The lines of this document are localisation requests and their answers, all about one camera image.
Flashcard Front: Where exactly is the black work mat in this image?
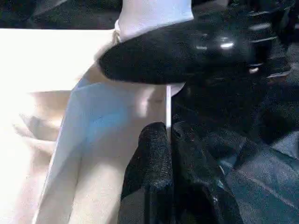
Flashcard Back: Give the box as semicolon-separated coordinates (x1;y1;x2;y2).
0;0;299;224

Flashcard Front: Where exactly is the white plastic table top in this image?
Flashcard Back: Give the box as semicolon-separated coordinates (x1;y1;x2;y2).
0;28;187;224

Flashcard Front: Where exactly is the white plastic table leg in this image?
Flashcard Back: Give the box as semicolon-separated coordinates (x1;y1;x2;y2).
114;0;195;43

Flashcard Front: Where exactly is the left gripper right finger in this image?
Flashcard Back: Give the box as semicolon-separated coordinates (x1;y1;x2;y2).
170;121;244;224

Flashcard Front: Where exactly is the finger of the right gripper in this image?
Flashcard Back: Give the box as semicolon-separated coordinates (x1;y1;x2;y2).
97;9;250;86

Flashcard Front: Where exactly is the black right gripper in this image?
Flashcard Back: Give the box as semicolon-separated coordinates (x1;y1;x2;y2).
248;0;299;81

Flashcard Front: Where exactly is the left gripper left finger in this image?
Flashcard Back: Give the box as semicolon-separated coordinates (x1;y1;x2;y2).
117;122;175;224

